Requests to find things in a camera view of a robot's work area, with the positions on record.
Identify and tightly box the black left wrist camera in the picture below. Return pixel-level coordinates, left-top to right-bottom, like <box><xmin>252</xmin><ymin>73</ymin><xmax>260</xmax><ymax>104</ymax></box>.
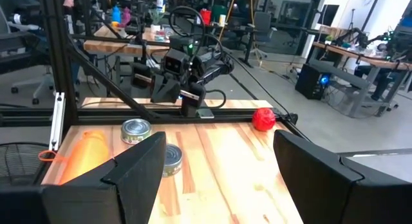
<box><xmin>163</xmin><ymin>48</ymin><xmax>191</xmax><ymax>75</ymax></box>

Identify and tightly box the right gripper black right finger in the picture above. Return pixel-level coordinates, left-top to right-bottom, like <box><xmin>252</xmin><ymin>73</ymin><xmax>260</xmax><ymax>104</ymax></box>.
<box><xmin>273</xmin><ymin>129</ymin><xmax>412</xmax><ymax>224</ymax></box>

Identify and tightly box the office chair base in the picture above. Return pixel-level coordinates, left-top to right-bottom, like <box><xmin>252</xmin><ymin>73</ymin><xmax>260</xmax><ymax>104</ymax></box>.
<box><xmin>10</xmin><ymin>65</ymin><xmax>55</xmax><ymax>106</ymax></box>

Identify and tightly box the pink background bottle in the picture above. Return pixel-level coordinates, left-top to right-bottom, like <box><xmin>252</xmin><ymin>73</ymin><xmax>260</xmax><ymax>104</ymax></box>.
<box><xmin>121</xmin><ymin>6</ymin><xmax>132</xmax><ymax>27</ymax></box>

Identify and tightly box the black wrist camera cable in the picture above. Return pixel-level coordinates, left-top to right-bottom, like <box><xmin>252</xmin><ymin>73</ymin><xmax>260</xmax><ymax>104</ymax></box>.
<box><xmin>169</xmin><ymin>5</ymin><xmax>207</xmax><ymax>38</ymax></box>

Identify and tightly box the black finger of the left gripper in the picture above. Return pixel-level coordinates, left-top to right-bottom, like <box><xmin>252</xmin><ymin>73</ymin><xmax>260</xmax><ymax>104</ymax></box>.
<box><xmin>167</xmin><ymin>79</ymin><xmax>207</xmax><ymax>118</ymax></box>
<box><xmin>131</xmin><ymin>62</ymin><xmax>168</xmax><ymax>104</ymax></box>

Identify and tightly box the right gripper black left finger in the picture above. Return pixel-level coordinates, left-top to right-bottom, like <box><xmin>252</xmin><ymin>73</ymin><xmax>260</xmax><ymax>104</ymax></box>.
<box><xmin>42</xmin><ymin>131</ymin><xmax>167</xmax><ymax>224</ymax></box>

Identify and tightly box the yellow hanging cable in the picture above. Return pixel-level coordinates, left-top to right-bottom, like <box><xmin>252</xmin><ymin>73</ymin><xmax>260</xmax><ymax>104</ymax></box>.
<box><xmin>218</xmin><ymin>0</ymin><xmax>238</xmax><ymax>41</ymax></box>

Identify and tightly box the black computer tower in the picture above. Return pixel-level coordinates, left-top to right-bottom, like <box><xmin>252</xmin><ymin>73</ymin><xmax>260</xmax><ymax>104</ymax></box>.
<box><xmin>294</xmin><ymin>62</ymin><xmax>332</xmax><ymax>101</ymax></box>

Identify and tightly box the orange-red squeeze bottle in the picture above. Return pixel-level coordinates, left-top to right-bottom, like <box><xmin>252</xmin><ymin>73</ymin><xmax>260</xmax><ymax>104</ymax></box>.
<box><xmin>37</xmin><ymin>130</ymin><xmax>112</xmax><ymax>185</ymax></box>

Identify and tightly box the red container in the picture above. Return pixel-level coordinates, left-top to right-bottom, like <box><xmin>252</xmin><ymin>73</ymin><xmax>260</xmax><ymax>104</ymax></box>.
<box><xmin>199</xmin><ymin>8</ymin><xmax>212</xmax><ymax>25</ymax></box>

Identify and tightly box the grey office chair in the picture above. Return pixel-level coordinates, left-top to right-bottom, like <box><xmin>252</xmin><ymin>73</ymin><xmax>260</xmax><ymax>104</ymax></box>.
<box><xmin>252</xmin><ymin>11</ymin><xmax>277</xmax><ymax>61</ymax></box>

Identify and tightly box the silver tin can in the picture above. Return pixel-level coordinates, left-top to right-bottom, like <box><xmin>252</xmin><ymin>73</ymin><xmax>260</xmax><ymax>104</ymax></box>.
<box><xmin>120</xmin><ymin>118</ymin><xmax>152</xmax><ymax>145</ymax></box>
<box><xmin>162</xmin><ymin>143</ymin><xmax>183</xmax><ymax>178</ymax></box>

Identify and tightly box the black wire mesh guard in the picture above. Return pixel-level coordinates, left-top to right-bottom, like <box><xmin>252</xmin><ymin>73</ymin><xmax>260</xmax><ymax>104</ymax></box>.
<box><xmin>0</xmin><ymin>142</ymin><xmax>50</xmax><ymax>186</ymax></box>

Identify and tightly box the grey metal bench frame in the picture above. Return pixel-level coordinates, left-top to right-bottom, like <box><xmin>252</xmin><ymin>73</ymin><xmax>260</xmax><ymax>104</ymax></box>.
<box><xmin>307</xmin><ymin>59</ymin><xmax>400</xmax><ymax>119</ymax></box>

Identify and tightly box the wooden background table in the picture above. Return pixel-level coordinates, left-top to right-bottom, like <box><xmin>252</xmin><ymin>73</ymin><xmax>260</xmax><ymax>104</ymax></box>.
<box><xmin>82</xmin><ymin>24</ymin><xmax>171</xmax><ymax>57</ymax></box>
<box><xmin>311</xmin><ymin>40</ymin><xmax>412</xmax><ymax>71</ymax></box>

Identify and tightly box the blue background bottle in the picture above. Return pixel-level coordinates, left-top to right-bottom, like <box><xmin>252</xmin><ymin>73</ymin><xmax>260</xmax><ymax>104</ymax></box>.
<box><xmin>111</xmin><ymin>5</ymin><xmax>122</xmax><ymax>24</ymax></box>

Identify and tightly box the bright red apple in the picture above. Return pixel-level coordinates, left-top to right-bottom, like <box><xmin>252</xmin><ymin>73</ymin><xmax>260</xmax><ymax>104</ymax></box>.
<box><xmin>251</xmin><ymin>107</ymin><xmax>277</xmax><ymax>133</ymax></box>

